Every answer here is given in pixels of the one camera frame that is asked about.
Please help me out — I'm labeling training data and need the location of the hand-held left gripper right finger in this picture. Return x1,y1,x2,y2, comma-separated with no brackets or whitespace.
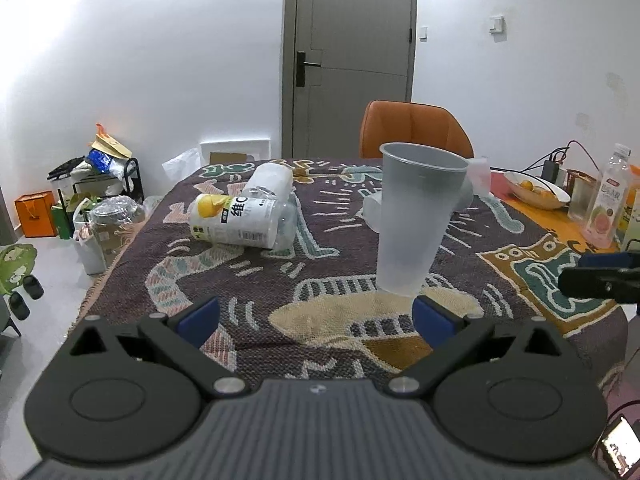
387,295,562,402

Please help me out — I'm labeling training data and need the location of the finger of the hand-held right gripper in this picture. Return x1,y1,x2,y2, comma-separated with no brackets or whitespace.
557,251,640,304

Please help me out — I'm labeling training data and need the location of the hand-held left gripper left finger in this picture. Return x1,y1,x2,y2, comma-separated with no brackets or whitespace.
67,296,252,402

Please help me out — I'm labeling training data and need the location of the translucent plastic cup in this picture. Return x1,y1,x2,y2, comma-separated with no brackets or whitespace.
362,157,492,233
375,142,471,298

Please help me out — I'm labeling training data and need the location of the yellow snack package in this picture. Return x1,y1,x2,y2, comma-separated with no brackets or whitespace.
615,164,640,247

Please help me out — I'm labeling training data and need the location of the pink label drink bottle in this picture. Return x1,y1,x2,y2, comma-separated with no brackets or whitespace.
582,143,634,250

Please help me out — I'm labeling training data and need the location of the white bowl of oranges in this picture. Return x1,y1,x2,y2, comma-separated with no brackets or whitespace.
502,169,572,210

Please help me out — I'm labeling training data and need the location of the yellow label plastic bottle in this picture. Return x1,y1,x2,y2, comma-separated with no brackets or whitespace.
188,192,301,251

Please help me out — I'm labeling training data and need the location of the printed blanket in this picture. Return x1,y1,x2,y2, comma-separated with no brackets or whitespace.
67,157,631,403

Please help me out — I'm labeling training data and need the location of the black charger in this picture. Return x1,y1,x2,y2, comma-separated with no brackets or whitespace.
542,157,567,182

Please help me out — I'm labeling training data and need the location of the white bag with jar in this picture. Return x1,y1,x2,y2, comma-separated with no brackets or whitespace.
73,195,149,276

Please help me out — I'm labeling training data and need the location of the clear plastic bottle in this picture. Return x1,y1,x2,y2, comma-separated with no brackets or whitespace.
242,162,296,202

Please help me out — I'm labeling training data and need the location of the white plastic bag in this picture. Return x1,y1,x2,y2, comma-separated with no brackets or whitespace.
162,147,204,182

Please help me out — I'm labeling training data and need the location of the smartphone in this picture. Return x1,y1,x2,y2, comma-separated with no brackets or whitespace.
599,414,640,479

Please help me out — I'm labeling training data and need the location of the black shoe rack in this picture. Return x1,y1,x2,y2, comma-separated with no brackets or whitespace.
48,157,146,211

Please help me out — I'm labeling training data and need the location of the green chair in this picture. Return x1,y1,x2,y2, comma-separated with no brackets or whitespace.
0,243,39,297

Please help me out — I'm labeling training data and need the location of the orange chair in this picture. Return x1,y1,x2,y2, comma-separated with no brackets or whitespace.
358,100,475,160

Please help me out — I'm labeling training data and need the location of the orange paper bag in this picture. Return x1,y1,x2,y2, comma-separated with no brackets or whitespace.
13,190,59,239

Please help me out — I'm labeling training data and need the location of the grey door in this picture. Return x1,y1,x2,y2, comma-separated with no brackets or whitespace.
281,0,418,159

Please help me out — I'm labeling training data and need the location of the black door handle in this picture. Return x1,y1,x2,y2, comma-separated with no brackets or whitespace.
295,51,322,87

